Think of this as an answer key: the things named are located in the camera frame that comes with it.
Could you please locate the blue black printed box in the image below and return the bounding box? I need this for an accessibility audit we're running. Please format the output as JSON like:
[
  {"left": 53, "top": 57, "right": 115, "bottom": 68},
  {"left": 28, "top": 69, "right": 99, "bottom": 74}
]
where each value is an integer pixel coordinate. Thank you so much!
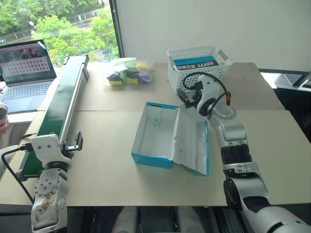
[{"left": 172, "top": 55, "right": 221, "bottom": 71}]

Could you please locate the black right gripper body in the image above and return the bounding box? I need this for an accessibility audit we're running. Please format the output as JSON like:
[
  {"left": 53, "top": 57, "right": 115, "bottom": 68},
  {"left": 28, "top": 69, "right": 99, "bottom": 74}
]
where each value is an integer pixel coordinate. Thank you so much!
[{"left": 190, "top": 90, "right": 204, "bottom": 109}]

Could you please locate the white plastic basket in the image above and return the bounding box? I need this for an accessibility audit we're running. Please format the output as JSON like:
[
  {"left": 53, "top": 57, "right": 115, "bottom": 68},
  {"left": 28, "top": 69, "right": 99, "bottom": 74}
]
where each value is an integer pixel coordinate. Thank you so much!
[{"left": 166, "top": 46, "right": 233, "bottom": 95}]

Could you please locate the grey rounded shape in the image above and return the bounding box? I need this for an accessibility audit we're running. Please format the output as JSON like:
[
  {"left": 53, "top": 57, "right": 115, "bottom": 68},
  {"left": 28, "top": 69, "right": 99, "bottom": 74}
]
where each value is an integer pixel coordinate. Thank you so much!
[{"left": 118, "top": 206, "right": 141, "bottom": 233}]

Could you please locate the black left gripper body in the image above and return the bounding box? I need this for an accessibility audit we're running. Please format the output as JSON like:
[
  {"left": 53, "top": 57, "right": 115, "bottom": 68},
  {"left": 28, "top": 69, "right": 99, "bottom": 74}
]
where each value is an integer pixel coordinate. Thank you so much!
[{"left": 61, "top": 143, "right": 81, "bottom": 160}]

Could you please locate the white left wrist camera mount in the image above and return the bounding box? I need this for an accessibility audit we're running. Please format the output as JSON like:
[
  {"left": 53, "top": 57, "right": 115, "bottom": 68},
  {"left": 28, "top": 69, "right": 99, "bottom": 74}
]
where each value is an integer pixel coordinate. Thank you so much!
[{"left": 31, "top": 134, "right": 74, "bottom": 168}]

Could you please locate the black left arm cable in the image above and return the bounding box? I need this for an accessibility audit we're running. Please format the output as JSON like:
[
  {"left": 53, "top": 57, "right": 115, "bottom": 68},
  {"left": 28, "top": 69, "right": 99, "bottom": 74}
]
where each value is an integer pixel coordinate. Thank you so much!
[{"left": 1, "top": 143, "right": 35, "bottom": 205}]

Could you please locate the white grey handheld device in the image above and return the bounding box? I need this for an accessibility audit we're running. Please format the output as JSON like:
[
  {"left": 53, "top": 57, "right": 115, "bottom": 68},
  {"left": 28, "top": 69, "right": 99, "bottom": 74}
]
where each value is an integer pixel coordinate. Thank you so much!
[{"left": 0, "top": 102, "right": 9, "bottom": 120}]

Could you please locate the clear plastic bag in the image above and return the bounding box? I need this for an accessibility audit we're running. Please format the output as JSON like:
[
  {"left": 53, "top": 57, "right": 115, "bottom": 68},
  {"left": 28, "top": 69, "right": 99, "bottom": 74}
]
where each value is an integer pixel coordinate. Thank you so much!
[{"left": 103, "top": 57, "right": 156, "bottom": 88}]

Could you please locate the black side desk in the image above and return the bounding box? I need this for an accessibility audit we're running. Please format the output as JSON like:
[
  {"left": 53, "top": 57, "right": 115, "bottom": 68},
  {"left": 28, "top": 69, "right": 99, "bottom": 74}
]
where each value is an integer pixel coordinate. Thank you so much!
[{"left": 258, "top": 68, "right": 311, "bottom": 144}]

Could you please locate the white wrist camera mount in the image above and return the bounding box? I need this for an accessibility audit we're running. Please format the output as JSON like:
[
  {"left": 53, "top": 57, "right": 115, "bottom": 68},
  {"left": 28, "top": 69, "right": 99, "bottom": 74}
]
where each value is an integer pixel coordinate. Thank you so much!
[
  {"left": 31, "top": 134, "right": 74, "bottom": 168},
  {"left": 195, "top": 74, "right": 221, "bottom": 117}
]

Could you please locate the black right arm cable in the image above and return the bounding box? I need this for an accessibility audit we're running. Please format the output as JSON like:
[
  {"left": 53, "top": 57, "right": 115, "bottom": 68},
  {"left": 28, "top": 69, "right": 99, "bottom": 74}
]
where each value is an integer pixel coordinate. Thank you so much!
[{"left": 182, "top": 71, "right": 232, "bottom": 115}]

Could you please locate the grey open laptop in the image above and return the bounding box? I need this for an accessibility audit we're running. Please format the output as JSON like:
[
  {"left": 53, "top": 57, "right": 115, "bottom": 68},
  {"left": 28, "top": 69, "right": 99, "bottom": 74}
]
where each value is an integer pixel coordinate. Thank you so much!
[{"left": 0, "top": 39, "right": 58, "bottom": 114}]

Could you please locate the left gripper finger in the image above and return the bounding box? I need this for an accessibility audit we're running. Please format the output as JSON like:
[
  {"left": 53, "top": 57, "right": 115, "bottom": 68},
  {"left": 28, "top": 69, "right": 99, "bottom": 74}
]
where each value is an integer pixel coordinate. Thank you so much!
[{"left": 75, "top": 131, "right": 85, "bottom": 151}]

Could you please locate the green conveyor belt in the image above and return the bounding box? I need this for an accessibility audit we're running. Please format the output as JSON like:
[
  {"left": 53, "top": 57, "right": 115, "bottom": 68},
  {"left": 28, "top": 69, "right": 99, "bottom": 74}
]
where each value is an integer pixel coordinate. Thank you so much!
[{"left": 20, "top": 54, "right": 90, "bottom": 179}]

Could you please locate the black window frame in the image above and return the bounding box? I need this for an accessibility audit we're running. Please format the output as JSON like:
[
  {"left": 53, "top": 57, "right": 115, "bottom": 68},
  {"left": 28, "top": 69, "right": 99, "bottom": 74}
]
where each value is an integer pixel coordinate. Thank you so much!
[{"left": 109, "top": 0, "right": 125, "bottom": 59}]

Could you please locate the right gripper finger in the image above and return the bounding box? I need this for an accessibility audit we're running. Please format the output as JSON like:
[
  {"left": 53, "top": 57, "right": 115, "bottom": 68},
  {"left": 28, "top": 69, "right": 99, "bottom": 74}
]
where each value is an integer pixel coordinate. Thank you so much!
[
  {"left": 177, "top": 87, "right": 195, "bottom": 100},
  {"left": 183, "top": 97, "right": 196, "bottom": 109}
]

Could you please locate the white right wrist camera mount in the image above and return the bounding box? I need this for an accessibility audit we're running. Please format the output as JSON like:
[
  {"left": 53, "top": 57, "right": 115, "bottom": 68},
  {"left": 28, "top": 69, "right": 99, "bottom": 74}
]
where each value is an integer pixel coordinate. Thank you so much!
[{"left": 195, "top": 74, "right": 221, "bottom": 117}]

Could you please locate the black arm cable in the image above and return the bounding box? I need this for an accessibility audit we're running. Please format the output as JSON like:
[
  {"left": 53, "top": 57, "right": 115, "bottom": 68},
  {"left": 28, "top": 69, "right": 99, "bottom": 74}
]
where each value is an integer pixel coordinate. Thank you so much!
[
  {"left": 182, "top": 71, "right": 232, "bottom": 115},
  {"left": 1, "top": 143, "right": 35, "bottom": 205}
]

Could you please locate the blue cardboard box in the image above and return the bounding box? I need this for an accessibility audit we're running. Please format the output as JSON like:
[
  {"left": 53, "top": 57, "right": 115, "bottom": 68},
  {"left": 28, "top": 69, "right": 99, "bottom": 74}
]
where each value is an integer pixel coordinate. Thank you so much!
[{"left": 131, "top": 101, "right": 210, "bottom": 177}]

